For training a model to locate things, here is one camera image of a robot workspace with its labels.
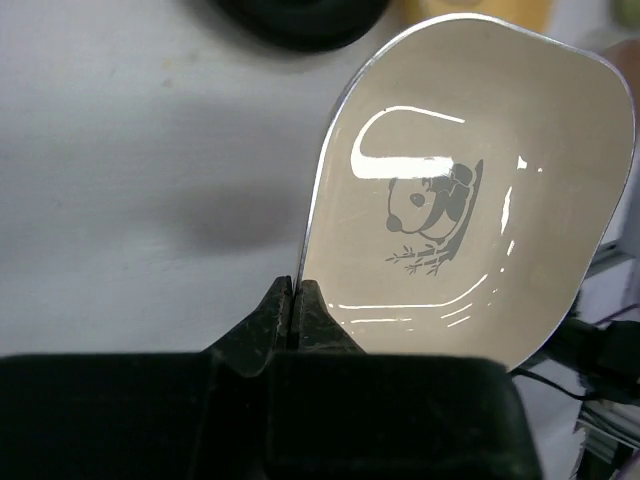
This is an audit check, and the black round plate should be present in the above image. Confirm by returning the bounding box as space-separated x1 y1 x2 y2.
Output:
211 0 390 53

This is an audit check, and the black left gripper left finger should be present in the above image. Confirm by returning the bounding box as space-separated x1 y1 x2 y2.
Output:
1 277 292 479

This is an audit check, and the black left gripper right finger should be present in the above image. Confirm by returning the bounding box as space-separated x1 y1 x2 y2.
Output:
264 281 543 479

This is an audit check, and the yellow square panda dish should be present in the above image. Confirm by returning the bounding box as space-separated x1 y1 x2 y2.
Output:
402 0 551 35

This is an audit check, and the cream square panda dish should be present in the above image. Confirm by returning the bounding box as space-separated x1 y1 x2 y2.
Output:
299 13 636 368

